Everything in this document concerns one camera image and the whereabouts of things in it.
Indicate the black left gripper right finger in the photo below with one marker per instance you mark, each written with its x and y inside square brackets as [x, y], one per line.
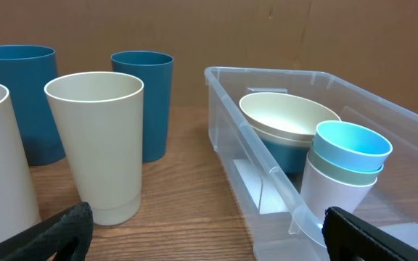
[349, 238]

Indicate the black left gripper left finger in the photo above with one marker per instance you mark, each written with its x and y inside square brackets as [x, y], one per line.
[64, 236]

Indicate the pink small cup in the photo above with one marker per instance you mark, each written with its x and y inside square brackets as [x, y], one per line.
[320, 192]

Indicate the green small cup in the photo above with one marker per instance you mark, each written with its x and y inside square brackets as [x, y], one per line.
[342, 174]

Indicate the light blue small cup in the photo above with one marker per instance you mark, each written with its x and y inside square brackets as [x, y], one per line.
[351, 146]

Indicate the dark blue bowl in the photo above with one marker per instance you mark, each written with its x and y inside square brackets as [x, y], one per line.
[291, 159]

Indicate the cream bowl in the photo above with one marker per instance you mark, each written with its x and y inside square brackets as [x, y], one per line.
[285, 115]
[279, 140]

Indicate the cream bowl front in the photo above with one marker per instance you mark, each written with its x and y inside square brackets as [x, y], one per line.
[285, 115]

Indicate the dark blue tall cup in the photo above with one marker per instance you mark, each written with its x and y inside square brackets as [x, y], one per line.
[25, 70]
[155, 69]

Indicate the clear plastic storage bin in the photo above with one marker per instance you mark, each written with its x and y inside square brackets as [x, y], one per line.
[280, 223]

